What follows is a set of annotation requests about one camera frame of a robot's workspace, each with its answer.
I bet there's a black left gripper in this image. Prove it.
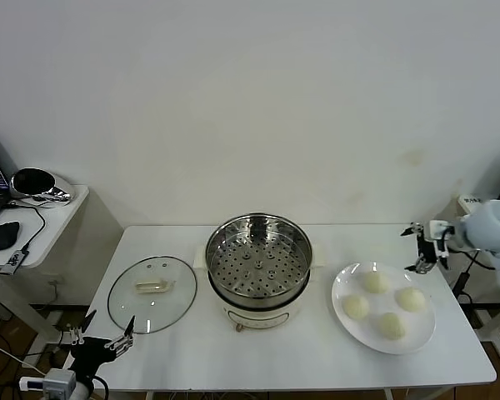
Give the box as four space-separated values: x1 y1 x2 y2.
57 308 137 376

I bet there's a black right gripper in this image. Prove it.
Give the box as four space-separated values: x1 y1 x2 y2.
400 222 439 275

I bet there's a white steamed baozi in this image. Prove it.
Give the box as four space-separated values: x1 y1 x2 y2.
362 271 390 295
394 287 427 313
377 312 408 341
342 294 370 321

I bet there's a stainless steel steamer basket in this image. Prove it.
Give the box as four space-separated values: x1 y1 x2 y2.
193 212 330 299

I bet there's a white side table with label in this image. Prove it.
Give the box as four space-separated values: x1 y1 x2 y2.
420 192 500 368

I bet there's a round glass pot lid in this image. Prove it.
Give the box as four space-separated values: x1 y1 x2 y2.
107 255 198 335

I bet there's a white round plate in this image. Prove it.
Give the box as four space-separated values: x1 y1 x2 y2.
331 261 437 356

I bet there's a white side table with mouse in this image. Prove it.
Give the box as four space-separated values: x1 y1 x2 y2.
0 184 124 349

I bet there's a black computer mouse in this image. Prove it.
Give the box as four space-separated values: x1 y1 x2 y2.
0 221 21 252

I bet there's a cream electric cooker pot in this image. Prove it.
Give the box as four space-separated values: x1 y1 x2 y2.
193 257 329 334

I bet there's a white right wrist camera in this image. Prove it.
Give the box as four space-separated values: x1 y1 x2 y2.
428 220 458 258

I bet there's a black cable with adapter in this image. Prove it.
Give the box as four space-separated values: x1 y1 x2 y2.
452 248 499 308

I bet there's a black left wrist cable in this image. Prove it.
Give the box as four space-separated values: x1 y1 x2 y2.
89 373 110 400

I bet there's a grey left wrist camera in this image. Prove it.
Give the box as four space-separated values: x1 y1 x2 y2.
18 368 77 397

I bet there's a white floor cable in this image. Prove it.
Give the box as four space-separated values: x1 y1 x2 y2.
0 340 59 383

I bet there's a black usb hub cable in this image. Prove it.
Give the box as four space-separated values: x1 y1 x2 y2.
6 202 47 253

